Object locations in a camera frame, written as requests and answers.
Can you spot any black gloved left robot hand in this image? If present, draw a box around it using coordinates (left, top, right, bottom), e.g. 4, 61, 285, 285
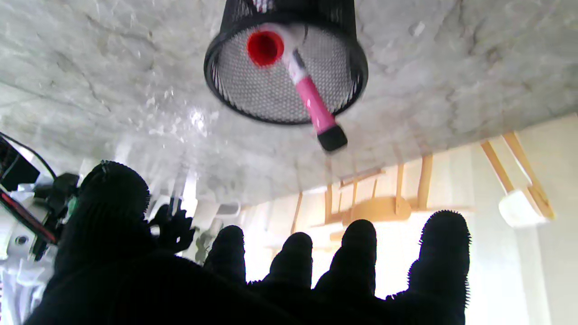
25, 160, 471, 325

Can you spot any black mesh pen cup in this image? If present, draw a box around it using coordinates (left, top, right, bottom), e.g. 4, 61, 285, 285
204, 0, 369, 126

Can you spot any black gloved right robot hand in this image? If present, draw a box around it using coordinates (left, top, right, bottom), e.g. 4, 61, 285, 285
148, 203, 196, 254

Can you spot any red black cable of right arm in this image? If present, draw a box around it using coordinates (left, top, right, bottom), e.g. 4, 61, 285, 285
0, 187, 59, 246

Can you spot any pink and white pen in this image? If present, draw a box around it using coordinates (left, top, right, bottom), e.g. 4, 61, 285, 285
253, 0, 349, 153

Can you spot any printed room backdrop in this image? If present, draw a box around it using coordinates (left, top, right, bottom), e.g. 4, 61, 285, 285
190, 113, 578, 325

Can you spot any white marker with red cap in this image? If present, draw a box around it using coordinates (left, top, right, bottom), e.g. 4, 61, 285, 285
246, 23, 308, 68

